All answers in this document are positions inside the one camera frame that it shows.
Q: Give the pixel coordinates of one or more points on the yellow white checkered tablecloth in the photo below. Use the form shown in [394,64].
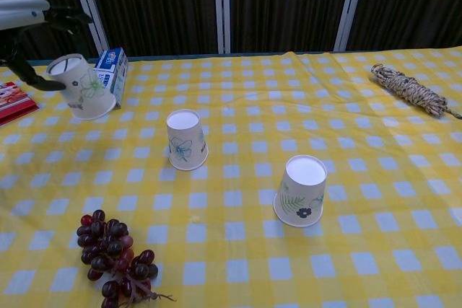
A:
[252,250]

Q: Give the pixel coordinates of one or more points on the paper cup with green fern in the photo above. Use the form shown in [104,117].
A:
[299,200]

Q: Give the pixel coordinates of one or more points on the paper cup with marked base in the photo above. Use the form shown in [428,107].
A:
[90,99]

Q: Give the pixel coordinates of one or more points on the blue white toothpaste box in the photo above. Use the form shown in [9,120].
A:
[115,70]

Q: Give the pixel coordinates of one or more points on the white partition frame post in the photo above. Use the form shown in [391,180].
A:
[222,5]
[350,5]
[90,8]

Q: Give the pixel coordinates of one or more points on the paper cup with blue flower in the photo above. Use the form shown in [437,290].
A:
[184,149]

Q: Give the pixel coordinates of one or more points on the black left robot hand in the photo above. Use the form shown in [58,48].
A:
[63,17]

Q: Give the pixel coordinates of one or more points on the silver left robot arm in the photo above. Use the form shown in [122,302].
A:
[18,12]

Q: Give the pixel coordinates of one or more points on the dark red grape bunch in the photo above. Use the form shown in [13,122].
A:
[108,246]

